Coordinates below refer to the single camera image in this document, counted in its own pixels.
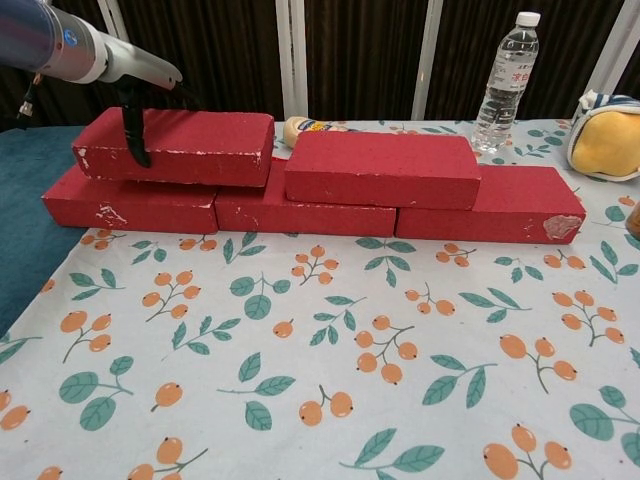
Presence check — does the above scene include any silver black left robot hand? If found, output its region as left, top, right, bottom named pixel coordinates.
left=97, top=32, right=201, bottom=169

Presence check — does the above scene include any red rectangular block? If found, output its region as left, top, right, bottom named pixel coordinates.
left=283, top=133, right=482, bottom=210
left=213, top=159, right=399, bottom=236
left=72, top=107, right=275, bottom=189

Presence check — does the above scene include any dark pleated curtain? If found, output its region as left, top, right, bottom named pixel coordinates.
left=0, top=0, right=640, bottom=132

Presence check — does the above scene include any red block with white scratches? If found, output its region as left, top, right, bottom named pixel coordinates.
left=41, top=162, right=221, bottom=235

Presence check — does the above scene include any mayonnaise squeeze bottle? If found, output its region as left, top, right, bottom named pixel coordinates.
left=283, top=115, right=361, bottom=150

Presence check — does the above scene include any teal felt table cover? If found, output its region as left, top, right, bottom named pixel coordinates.
left=0, top=124, right=104, bottom=341

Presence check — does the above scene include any floral fruit print tablecloth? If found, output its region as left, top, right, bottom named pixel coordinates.
left=0, top=117, right=640, bottom=480

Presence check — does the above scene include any clear plastic water bottle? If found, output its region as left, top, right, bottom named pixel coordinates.
left=469, top=10, right=543, bottom=154

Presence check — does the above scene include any red block with chipped corner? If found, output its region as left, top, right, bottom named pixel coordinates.
left=394, top=166, right=587, bottom=246

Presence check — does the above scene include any yellow plush with striped hat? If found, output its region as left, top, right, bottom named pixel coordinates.
left=566, top=88, right=640, bottom=180

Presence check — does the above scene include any white metal frame post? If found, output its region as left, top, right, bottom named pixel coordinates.
left=94, top=0, right=154, bottom=112
left=412, top=0, right=446, bottom=121
left=274, top=0, right=309, bottom=121
left=589, top=0, right=640, bottom=96

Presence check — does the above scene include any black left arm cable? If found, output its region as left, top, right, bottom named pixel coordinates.
left=14, top=72, right=44, bottom=132

